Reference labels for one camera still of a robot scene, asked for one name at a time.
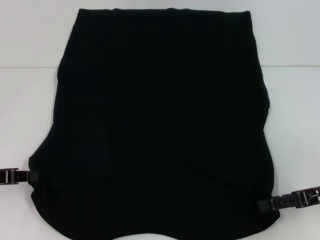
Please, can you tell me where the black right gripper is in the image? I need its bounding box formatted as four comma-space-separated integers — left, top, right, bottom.
258, 186, 320, 213

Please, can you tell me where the black t-shirt with FREE print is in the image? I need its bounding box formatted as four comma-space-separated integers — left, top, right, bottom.
27, 7, 282, 240

